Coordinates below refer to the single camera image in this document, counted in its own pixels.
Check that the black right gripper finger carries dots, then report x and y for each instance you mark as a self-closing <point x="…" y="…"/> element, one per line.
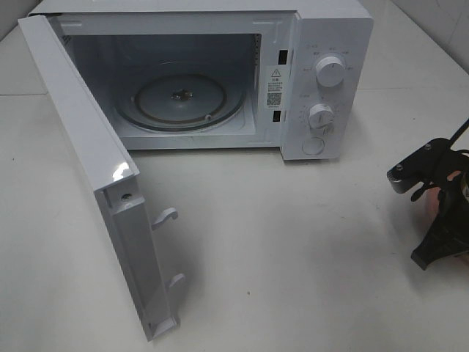
<point x="441" y="241"/>

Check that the white timer knob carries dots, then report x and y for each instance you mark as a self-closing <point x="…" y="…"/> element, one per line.
<point x="320" y="115"/>

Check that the white microwave oven body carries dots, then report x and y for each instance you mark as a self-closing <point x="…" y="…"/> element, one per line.
<point x="270" y="46"/>

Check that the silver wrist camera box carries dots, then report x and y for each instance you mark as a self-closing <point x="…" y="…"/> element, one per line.
<point x="423" y="165"/>

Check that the round white door button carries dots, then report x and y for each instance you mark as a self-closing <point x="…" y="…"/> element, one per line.
<point x="313" y="146"/>

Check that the white microwave door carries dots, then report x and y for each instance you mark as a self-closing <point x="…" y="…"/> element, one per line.
<point x="112" y="176"/>

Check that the pink round plate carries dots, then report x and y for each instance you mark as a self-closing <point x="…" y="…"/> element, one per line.
<point x="431" y="203"/>

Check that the upper white power knob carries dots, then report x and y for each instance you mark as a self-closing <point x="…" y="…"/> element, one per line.
<point x="330" y="70"/>

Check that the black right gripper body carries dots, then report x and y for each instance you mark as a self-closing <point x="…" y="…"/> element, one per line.
<point x="451" y="180"/>

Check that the glass microwave turntable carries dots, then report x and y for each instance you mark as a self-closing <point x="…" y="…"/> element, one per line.
<point x="181" y="102"/>

